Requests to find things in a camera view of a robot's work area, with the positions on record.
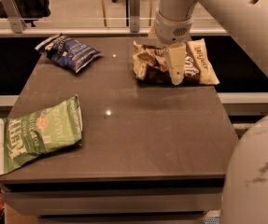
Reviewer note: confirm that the metal glass bracket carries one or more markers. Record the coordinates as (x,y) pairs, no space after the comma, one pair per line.
(16,22)
(134,16)

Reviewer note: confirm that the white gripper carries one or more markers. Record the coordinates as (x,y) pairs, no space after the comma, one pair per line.
(172,30)

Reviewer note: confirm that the left metal glass bracket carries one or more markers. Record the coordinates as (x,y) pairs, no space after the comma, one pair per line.
(16,22)

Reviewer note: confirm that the middle metal glass bracket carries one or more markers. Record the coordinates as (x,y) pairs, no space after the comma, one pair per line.
(134,16)

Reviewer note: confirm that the brown sea salt chip bag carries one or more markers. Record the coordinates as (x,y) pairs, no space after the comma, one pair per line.
(150,65)

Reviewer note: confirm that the grey drawer cabinet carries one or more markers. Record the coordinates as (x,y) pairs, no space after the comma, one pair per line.
(110,199)

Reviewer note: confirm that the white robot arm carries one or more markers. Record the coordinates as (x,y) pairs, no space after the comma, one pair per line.
(245,193)

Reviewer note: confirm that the blue vinegar chip bag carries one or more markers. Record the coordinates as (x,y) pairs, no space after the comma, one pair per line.
(67,52)

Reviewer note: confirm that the black bag on chair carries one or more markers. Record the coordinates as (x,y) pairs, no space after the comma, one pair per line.
(32,10)

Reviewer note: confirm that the green jalapeno chip bag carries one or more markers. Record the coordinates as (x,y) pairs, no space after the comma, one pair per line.
(25,138)

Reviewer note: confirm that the glass railing panel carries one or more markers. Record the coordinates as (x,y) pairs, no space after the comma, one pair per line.
(82,14)

